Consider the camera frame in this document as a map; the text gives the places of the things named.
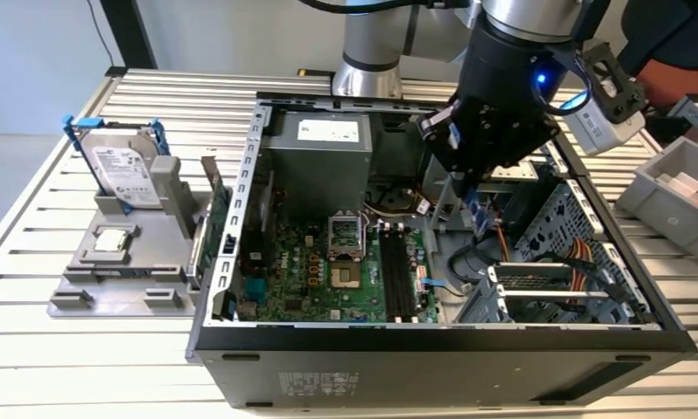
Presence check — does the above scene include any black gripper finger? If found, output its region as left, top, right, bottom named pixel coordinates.
left=473, top=104, right=562, bottom=175
left=421, top=104, right=483, bottom=196

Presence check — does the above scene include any RAM slot with white latches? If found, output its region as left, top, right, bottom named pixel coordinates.
left=386, top=223, right=405, bottom=323
left=401, top=223, right=418, bottom=323

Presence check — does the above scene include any grey metal drive cage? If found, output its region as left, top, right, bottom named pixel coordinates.
left=422, top=111, right=563, bottom=230

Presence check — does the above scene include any perforated metal disk bay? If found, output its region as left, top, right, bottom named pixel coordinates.
left=457, top=179, right=659, bottom=327

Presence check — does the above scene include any grey power supply unit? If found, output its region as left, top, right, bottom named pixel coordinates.
left=263, top=111, right=374, bottom=219

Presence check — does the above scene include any metal locking lever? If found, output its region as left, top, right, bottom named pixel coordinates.
left=358, top=209, right=381, bottom=263

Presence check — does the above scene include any white block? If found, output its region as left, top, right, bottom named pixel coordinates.
left=657, top=171, right=698, bottom=197

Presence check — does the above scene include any metal socket cover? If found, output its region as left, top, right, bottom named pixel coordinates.
left=327, top=210, right=366, bottom=259

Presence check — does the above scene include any grey plastic bin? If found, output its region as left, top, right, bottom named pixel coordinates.
left=614, top=135, right=698, bottom=259

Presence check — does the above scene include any person in dark top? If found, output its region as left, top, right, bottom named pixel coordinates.
left=615, top=0, right=698, bottom=95

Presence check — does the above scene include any CPU socket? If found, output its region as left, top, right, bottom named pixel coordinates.
left=327, top=259, right=365, bottom=292

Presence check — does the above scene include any green motherboard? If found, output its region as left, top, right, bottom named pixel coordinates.
left=234, top=217, right=443, bottom=324

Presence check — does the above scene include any green graphics card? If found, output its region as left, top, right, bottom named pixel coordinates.
left=199, top=148, right=234, bottom=292

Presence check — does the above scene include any teal port block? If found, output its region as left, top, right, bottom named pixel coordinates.
left=242, top=278, right=269, bottom=306

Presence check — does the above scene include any black PC case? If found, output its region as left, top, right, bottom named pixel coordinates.
left=185, top=90, right=698, bottom=409

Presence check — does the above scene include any hard disk in blue carrier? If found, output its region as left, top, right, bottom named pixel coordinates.
left=61, top=113, right=170, bottom=216

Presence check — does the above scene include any grey parts rack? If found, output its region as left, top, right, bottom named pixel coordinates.
left=45, top=155, right=202, bottom=319

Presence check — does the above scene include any silver CPU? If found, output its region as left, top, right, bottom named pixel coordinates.
left=94, top=230, right=128, bottom=253

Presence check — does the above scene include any white brown wire bundle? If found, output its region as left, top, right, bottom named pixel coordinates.
left=361, top=186, right=433, bottom=219

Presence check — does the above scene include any orange red wire bundle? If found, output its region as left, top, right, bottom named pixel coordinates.
left=475, top=198, right=511, bottom=265

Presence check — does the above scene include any black wire loop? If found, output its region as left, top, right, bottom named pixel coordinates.
left=445, top=242, right=493, bottom=299

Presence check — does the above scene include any orange yellow wire bundle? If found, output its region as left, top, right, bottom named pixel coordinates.
left=549, top=237, right=595, bottom=303

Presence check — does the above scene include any black camera cable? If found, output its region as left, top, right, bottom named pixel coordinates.
left=307, top=0, right=473, bottom=15

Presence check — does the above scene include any black frame post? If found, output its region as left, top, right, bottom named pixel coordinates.
left=89, top=0, right=158, bottom=79

